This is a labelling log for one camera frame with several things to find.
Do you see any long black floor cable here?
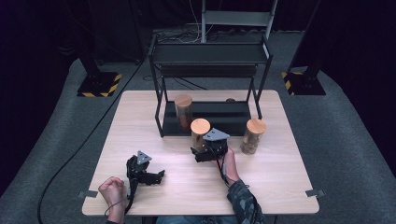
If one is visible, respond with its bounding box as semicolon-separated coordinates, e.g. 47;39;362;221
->
36;55;150;224

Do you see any grey table edge clip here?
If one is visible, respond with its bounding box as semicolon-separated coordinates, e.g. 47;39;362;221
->
78;189;99;199
304;189;326;199

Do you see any hand-held gripper black cable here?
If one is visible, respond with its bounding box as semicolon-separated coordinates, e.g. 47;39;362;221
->
211;146;233;188
104;194;134;217

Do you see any glass jar of brown lumps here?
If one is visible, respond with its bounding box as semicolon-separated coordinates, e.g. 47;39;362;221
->
240;118;268;156

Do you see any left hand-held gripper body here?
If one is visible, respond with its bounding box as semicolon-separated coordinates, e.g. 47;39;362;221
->
125;150;153;198

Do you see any grey metal frame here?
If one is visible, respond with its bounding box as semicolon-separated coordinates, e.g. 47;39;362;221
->
200;0;279;44

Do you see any glass jar of red dates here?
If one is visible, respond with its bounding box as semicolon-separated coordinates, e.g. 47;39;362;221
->
174;93;194;133

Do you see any black metal shelf rack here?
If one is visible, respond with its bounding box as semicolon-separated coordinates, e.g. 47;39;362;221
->
148;33;275;138

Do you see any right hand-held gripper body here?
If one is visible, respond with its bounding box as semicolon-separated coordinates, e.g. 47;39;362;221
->
199;127;232;162

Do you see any left hand-held gripper black cable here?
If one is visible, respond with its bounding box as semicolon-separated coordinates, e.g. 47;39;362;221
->
104;194;134;217

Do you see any tangle of black cables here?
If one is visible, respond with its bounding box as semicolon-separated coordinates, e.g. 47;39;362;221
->
153;27;204;45

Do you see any right hand-held gripper black cable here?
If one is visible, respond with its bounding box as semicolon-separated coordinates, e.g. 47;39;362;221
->
211;146;233;188

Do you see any black stand with striped base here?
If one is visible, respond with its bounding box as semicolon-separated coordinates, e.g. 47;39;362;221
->
60;0;123;98
281;0;327;96

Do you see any person's left hand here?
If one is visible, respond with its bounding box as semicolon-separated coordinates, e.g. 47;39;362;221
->
97;176;129;215

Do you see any white cable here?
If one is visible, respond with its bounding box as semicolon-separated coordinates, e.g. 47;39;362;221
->
187;0;214;44

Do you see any glass jar of reddish-brown bits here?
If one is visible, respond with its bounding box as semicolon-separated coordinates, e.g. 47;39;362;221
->
190;118;211;153

